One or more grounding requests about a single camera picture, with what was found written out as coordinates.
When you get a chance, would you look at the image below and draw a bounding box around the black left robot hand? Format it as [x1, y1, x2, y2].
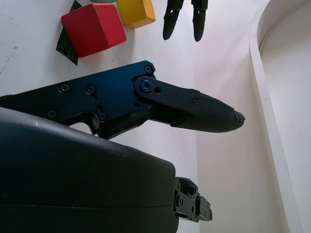
[162, 0, 209, 42]

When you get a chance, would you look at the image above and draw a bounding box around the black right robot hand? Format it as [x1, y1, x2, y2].
[0, 60, 245, 233]

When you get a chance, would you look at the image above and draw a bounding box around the yellow wooden block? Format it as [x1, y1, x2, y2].
[117, 0, 156, 29]

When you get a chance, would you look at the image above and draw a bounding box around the green wooden block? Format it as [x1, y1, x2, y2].
[91, 0, 120, 5]

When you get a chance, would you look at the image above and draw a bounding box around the red wooden block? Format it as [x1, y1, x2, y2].
[60, 3, 128, 58]

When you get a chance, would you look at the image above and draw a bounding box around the black tape strip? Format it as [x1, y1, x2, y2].
[55, 0, 82, 66]

